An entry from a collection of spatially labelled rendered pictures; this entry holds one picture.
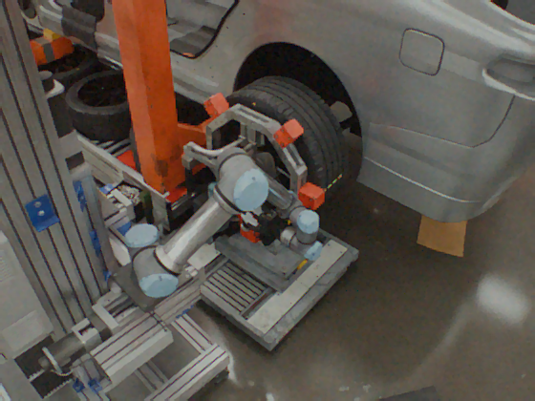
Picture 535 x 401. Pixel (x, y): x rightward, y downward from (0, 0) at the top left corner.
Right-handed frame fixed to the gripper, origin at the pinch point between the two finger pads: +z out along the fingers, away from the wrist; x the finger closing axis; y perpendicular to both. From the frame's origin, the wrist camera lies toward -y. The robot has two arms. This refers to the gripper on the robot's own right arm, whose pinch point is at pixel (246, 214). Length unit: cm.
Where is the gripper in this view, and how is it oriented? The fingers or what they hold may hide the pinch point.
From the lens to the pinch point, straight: 197.8
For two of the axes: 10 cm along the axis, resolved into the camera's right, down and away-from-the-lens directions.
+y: 0.2, -7.4, -6.7
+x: -6.4, 5.1, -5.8
